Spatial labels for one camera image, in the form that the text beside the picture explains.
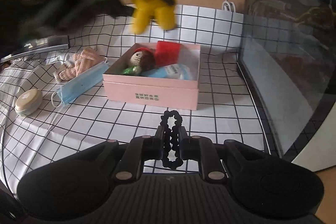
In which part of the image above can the red cloth item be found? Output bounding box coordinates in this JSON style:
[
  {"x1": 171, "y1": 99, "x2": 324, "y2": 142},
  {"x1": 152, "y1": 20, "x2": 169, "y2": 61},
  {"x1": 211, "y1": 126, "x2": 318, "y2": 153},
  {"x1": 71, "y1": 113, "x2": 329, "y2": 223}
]
[{"x1": 154, "y1": 41, "x2": 181, "y2": 67}]

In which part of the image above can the pink striped knitted cloth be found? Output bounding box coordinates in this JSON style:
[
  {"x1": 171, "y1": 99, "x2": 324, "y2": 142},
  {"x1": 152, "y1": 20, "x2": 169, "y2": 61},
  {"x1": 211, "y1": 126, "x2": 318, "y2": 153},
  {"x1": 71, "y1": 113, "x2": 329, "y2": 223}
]
[{"x1": 53, "y1": 47, "x2": 105, "y2": 83}]

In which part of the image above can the black monitor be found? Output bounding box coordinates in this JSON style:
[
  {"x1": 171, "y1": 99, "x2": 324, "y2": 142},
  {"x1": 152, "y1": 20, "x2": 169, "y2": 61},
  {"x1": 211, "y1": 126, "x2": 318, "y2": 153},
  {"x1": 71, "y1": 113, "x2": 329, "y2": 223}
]
[{"x1": 1, "y1": 35, "x2": 70, "y2": 63}]

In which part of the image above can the blue tissue packet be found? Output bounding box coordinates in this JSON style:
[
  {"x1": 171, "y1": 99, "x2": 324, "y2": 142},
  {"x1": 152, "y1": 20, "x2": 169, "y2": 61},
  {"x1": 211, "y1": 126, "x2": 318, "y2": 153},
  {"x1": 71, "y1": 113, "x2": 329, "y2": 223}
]
[{"x1": 141, "y1": 64, "x2": 194, "y2": 81}]

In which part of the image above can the round beige zip pouch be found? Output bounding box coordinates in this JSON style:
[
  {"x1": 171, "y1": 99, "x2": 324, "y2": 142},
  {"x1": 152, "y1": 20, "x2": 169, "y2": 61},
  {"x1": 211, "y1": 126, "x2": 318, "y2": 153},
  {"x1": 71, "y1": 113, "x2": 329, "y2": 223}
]
[{"x1": 15, "y1": 88, "x2": 43, "y2": 116}]

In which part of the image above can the yellow plush toy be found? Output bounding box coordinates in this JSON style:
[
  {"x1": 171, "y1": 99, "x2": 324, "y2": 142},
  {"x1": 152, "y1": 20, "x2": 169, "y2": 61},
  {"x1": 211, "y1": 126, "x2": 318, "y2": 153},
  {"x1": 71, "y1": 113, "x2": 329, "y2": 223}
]
[{"x1": 131, "y1": 0, "x2": 176, "y2": 35}]

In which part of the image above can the pink cardboard box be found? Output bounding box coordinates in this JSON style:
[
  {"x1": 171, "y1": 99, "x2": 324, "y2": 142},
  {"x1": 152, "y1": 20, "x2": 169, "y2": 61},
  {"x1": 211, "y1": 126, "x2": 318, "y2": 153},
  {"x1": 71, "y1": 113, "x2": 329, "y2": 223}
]
[{"x1": 103, "y1": 43, "x2": 201, "y2": 110}]

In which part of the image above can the glass tank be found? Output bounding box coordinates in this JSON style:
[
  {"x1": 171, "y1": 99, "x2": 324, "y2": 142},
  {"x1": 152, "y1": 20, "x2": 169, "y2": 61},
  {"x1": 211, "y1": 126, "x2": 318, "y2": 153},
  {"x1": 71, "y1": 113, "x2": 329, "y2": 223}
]
[{"x1": 239, "y1": 0, "x2": 335, "y2": 161}]

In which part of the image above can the blue face mask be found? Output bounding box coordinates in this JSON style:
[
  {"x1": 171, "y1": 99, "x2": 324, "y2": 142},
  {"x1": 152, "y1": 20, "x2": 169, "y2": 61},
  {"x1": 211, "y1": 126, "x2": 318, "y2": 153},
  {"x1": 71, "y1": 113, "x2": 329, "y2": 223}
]
[{"x1": 51, "y1": 58, "x2": 109, "y2": 108}]

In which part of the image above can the crochet doll green dress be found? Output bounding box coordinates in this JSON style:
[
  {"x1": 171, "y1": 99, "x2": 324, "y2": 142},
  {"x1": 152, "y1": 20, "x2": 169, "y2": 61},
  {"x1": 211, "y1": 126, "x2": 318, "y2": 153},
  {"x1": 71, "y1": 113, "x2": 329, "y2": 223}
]
[{"x1": 122, "y1": 47, "x2": 156, "y2": 76}]

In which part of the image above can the checkered white tablecloth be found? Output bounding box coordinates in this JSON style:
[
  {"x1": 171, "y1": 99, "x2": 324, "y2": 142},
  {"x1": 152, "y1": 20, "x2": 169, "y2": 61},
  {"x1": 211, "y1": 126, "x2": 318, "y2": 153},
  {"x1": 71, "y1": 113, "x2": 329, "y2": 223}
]
[{"x1": 1, "y1": 5, "x2": 270, "y2": 193}]

